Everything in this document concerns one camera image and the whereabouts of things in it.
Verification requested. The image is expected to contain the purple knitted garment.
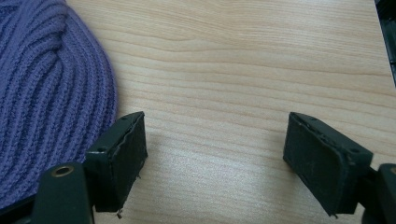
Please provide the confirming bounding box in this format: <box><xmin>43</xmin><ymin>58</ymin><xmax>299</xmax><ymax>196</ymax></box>
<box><xmin>0</xmin><ymin>0</ymin><xmax>119</xmax><ymax>210</ymax></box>

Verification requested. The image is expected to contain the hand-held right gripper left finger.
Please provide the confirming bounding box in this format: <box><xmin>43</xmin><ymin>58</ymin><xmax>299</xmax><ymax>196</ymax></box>
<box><xmin>84</xmin><ymin>110</ymin><xmax>149</xmax><ymax>219</ymax></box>

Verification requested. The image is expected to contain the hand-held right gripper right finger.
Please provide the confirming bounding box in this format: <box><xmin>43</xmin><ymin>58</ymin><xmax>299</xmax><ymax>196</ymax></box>
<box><xmin>282</xmin><ymin>111</ymin><xmax>375</xmax><ymax>218</ymax></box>

